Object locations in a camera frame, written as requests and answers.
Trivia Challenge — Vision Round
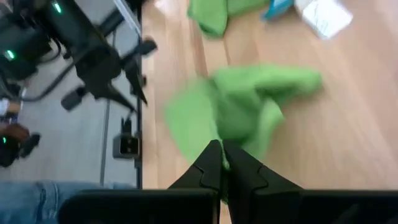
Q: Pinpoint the blue microfiber towel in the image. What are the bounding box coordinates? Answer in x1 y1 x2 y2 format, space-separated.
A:
262 0 354 40

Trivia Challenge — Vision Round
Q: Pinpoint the person's hand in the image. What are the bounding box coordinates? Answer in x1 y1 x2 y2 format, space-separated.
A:
0 123 30 143

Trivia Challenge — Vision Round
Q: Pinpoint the green microfiber towel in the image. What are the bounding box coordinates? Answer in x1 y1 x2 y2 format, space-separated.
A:
164 63 323 170
187 0 271 39

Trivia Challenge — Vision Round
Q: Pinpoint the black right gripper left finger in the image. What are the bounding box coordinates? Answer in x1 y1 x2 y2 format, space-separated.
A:
167 139 223 190

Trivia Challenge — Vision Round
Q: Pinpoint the small depth camera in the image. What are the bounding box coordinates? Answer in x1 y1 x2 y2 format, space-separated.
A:
112 118 140 160

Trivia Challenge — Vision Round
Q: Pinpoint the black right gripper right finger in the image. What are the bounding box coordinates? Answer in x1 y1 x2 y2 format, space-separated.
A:
223 139 302 191

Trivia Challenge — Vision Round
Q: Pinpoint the person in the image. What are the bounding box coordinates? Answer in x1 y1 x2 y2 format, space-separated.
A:
0 180 137 224

